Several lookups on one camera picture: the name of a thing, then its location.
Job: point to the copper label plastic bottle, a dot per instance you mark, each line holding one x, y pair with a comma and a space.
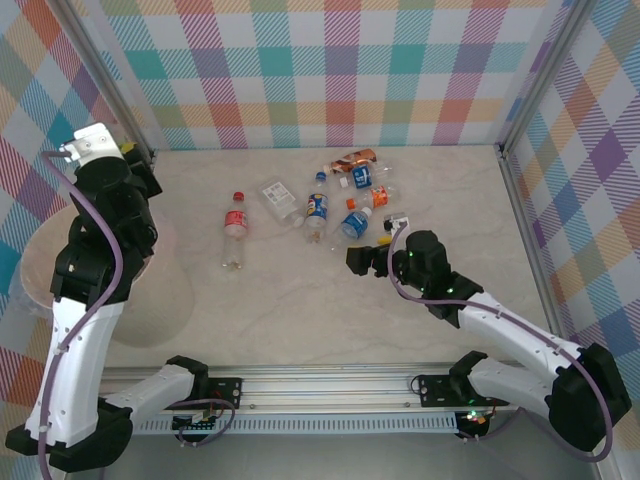
352, 160

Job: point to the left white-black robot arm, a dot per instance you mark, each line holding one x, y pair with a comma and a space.
75, 360

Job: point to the aluminium frame post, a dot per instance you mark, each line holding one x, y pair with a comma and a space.
112, 85
542, 75

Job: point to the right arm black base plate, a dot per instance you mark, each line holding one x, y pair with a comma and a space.
432, 392

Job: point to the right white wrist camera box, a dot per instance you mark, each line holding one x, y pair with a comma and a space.
397, 220

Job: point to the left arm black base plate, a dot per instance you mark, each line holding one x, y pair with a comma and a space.
230, 387

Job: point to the orange label orange cap bottle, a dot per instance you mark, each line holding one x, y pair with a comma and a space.
380, 197

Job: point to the pepsi label plastic bottle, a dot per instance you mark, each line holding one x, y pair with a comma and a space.
317, 206

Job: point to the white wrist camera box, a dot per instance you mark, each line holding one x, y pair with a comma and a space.
397, 220
92, 142

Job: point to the clear bottle white label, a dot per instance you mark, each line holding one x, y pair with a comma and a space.
277, 197

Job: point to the blue label plastic bottle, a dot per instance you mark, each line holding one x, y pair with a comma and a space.
361, 176
353, 222

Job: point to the red label red cap bottle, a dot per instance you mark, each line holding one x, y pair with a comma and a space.
236, 220

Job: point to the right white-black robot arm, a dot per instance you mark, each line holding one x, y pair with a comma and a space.
510, 332

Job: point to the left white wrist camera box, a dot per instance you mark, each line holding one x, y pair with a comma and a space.
92, 142

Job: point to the grey metal base panel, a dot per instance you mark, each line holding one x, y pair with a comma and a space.
325, 460

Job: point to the aluminium mounting rail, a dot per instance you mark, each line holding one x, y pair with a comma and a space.
325, 385

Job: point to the pink round waste bin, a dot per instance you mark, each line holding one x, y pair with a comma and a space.
160, 310

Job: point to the aluminium table side rail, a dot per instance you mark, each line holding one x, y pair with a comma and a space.
520, 200

